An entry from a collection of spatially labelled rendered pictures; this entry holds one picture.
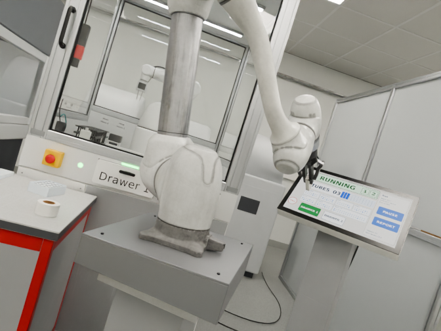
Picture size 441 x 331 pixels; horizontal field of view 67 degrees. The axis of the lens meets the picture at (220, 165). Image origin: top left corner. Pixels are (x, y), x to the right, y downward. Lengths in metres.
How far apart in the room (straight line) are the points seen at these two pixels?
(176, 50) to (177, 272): 0.65
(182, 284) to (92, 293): 1.06
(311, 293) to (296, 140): 0.85
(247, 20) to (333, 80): 4.41
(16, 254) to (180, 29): 0.83
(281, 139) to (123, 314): 0.66
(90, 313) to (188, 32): 1.38
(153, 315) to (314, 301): 0.90
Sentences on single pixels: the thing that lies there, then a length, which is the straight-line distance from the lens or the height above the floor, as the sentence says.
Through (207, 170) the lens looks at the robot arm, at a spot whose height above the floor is 1.07.
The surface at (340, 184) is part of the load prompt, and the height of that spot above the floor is 1.15.
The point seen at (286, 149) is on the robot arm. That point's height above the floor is 1.20.
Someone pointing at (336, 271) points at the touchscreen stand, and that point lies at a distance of 1.62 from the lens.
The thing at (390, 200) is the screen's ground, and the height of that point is 1.15.
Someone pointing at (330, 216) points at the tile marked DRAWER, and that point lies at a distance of 1.53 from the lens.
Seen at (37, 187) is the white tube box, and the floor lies 0.79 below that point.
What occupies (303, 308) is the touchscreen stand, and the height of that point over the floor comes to 0.56.
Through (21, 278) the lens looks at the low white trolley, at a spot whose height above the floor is 0.60.
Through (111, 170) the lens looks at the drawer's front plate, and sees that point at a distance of 1.63.
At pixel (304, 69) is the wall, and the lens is 5.25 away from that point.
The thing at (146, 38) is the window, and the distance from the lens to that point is 1.70.
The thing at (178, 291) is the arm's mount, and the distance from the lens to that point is 0.82.
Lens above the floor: 1.13
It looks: 2 degrees down
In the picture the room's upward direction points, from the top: 18 degrees clockwise
